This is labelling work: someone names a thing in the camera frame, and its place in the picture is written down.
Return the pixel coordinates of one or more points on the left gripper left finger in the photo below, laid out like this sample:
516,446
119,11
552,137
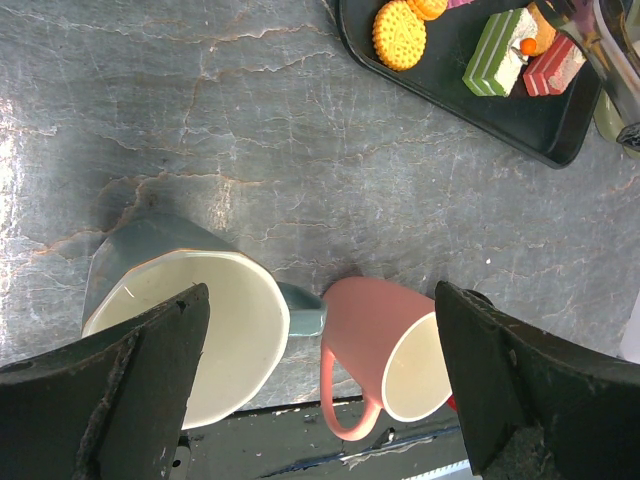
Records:
110,405

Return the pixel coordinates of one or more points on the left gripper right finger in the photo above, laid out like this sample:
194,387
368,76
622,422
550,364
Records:
532,405

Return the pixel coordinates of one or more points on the pink striped cake slice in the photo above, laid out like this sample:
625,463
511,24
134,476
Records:
552,72

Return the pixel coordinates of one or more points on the green white cake slice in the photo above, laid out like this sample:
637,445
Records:
506,43

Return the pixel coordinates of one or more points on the orange biscuit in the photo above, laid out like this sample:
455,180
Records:
399,36
545,33
428,10

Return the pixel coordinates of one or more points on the metal tongs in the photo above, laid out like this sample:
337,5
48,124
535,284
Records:
599,30

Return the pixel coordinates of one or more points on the red mug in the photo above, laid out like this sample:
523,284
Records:
451,402

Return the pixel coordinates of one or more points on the pink mug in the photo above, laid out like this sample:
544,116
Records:
386,337

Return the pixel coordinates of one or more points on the grey blue mug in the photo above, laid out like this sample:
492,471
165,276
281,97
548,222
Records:
252,316

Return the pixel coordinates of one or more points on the black baking tray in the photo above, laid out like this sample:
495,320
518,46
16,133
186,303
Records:
551,128

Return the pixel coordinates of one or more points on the green three-tier stand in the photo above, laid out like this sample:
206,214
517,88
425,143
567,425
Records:
612,129

